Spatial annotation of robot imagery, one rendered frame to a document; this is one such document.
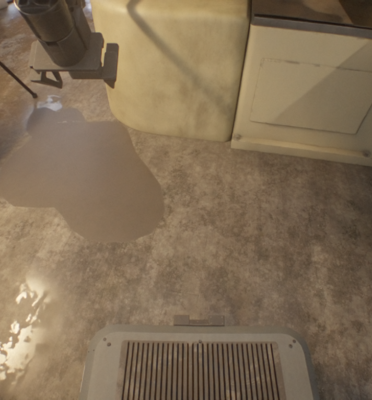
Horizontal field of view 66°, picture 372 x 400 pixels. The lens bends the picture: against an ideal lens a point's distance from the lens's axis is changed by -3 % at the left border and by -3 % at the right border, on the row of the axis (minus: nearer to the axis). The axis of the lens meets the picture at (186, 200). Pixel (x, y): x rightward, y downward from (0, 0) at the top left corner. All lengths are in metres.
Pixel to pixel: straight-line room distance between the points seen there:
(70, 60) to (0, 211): 1.04
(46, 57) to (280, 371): 0.75
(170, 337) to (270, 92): 1.07
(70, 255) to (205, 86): 0.91
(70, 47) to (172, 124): 1.12
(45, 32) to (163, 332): 0.63
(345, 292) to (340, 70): 0.86
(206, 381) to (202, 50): 1.15
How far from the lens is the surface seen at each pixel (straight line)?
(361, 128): 1.60
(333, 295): 1.19
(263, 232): 1.23
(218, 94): 1.42
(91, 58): 0.51
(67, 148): 1.62
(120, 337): 0.76
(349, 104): 1.50
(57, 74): 0.60
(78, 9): 0.50
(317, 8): 1.47
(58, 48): 0.48
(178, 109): 1.49
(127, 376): 0.74
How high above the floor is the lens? 0.99
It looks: 50 degrees down
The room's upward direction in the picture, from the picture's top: 2 degrees clockwise
